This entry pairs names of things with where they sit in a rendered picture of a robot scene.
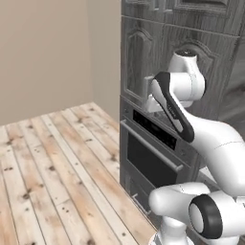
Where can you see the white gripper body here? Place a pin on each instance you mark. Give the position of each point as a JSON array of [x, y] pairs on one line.
[[152, 106]]

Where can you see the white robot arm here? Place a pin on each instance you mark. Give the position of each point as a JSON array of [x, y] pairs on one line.
[[220, 150]]

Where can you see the grey built-in oven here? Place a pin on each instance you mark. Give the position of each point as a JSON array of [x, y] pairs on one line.
[[153, 127]]

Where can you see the grey oven knob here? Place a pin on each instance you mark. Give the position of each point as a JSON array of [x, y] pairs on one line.
[[126, 111], [183, 153]]

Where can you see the grey wooden arched cupboard door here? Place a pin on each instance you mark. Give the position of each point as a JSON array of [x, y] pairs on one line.
[[137, 60], [217, 70]]

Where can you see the oven door with dark window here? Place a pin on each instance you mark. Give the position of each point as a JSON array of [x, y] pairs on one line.
[[146, 159]]

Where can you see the small grey wooden cupboard door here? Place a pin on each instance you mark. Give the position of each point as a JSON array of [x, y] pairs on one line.
[[204, 12], [142, 8]]

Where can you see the grey drawer front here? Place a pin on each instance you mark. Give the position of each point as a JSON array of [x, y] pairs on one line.
[[134, 188]]

